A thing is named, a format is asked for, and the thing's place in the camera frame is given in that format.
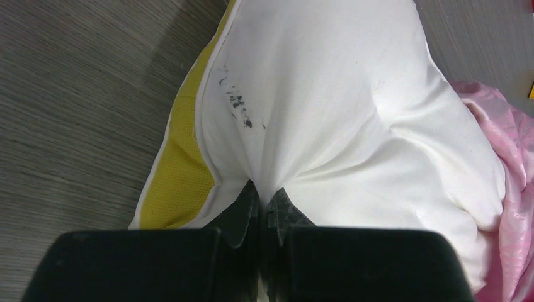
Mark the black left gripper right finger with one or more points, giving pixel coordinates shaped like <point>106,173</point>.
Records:
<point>311,263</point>

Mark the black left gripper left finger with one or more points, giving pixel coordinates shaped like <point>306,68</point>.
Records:
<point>217,262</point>

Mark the white yellow-edged pillow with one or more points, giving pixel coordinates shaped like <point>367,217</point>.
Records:
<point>340,104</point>

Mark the pink floral pillowcase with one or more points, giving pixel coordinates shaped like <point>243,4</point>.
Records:
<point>510,133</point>

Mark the yellow toy bin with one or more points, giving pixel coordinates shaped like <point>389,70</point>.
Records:
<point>531,92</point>

